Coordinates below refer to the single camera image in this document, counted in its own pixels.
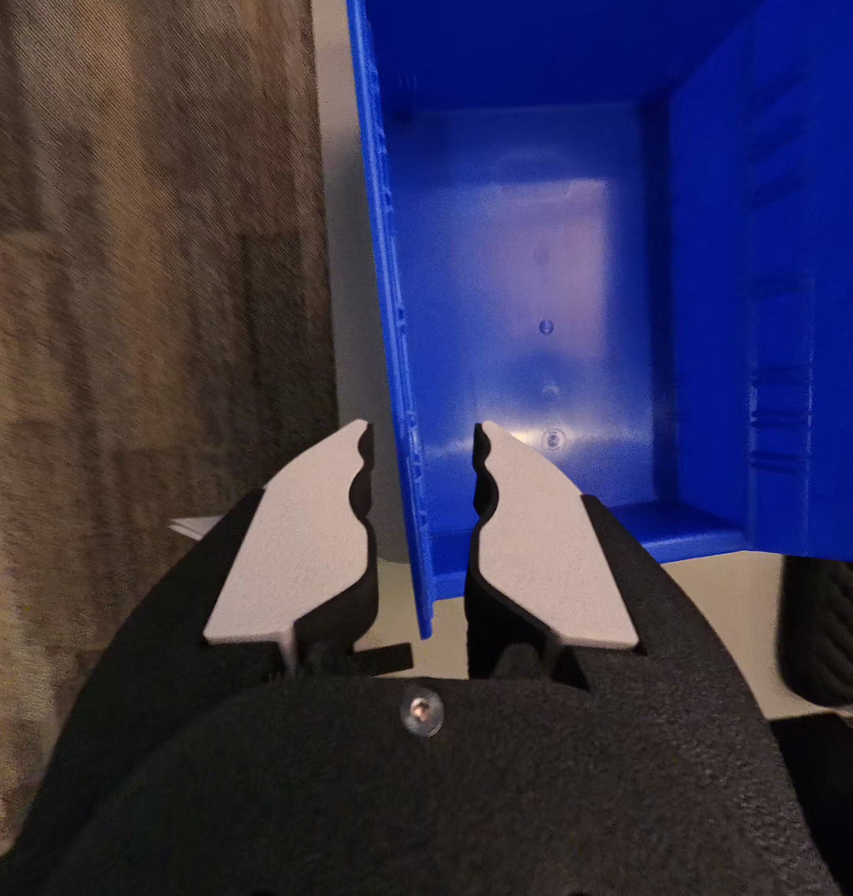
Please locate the blue bin without divider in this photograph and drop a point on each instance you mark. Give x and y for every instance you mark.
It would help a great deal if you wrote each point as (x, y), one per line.
(573, 280)

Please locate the black tape mark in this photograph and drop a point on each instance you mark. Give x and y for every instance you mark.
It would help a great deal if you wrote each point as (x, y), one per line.
(388, 658)

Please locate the black quilted pad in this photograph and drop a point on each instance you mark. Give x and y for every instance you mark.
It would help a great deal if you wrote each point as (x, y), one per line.
(825, 630)

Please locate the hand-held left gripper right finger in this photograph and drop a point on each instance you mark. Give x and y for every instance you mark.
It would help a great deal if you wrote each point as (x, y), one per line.
(545, 553)

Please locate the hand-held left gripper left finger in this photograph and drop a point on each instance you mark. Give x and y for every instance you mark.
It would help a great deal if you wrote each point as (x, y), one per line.
(286, 546)

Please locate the white paper sheet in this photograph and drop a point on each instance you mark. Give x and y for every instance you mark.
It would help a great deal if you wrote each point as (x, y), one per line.
(199, 527)

